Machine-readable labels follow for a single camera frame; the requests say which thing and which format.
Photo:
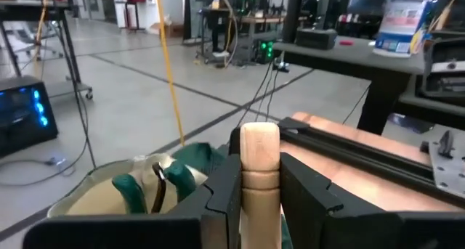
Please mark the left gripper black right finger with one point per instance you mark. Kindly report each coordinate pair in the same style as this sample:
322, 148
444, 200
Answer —
305, 205

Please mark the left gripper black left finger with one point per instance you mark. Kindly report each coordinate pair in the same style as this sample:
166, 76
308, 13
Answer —
221, 205

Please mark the beige gardening bag green trim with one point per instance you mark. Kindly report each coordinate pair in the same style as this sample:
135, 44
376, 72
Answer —
94, 202

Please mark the grey metal mounting plate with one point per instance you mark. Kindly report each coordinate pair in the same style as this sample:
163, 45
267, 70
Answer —
448, 172

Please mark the grey desk black legs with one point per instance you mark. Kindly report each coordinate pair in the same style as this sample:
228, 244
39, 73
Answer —
345, 56

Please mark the black computer green lights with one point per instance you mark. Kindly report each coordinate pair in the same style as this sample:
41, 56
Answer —
265, 50

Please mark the black rectangular box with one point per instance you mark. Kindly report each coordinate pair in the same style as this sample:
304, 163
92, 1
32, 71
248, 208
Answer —
316, 39

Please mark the small red object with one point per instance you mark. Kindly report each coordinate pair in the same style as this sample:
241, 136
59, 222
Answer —
346, 43

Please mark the brown cardboard box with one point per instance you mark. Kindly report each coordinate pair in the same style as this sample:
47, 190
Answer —
170, 30

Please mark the background work table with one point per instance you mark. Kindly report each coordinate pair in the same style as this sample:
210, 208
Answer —
254, 20

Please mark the white blue wipes container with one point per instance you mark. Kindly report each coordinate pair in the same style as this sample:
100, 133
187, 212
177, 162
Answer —
403, 20

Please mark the black wheeled cart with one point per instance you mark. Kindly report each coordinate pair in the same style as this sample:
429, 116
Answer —
69, 53

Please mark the black computer blue lights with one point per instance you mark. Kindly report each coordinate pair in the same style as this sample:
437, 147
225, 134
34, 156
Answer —
22, 114

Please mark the black aluminium table frame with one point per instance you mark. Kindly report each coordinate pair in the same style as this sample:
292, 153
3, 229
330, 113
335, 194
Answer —
363, 154

